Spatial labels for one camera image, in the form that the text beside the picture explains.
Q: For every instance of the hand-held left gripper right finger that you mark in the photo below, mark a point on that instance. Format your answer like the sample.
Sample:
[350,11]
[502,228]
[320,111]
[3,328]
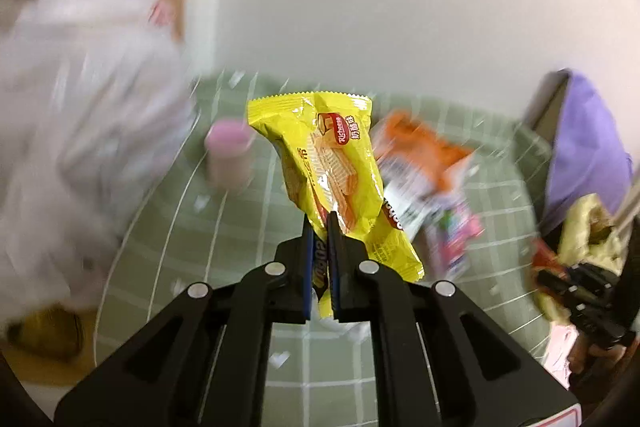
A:
[334,277]

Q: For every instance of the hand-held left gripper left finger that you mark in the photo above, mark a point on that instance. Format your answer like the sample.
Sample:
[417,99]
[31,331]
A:
[309,287]

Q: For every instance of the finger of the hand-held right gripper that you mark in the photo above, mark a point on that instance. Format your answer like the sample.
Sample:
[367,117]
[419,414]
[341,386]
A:
[590,274]
[555,287]

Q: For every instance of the bin with yellow plastic liner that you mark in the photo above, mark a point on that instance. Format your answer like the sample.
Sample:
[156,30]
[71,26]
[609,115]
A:
[590,227]

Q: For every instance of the silver pink printed packet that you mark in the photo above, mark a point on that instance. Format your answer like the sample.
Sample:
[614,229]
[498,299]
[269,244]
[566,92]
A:
[455,237]

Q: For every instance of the yellow wafer packet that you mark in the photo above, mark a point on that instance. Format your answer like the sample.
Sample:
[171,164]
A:
[330,157]

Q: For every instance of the orange snack packet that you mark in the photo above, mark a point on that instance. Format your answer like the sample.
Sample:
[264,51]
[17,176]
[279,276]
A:
[425,147]

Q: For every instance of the green checked tablecloth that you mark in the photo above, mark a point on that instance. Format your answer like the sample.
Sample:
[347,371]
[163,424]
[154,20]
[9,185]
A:
[240,227]

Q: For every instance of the purple cloth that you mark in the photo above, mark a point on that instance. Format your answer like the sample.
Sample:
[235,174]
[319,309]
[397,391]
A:
[585,142]

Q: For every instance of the small pink jar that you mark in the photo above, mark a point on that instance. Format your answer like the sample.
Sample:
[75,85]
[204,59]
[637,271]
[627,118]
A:
[227,152]

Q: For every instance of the yellow tin can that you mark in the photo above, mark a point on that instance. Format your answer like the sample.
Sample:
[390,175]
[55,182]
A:
[47,332]

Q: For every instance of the white plastic bag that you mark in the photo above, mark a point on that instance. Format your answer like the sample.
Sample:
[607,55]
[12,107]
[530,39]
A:
[75,132]

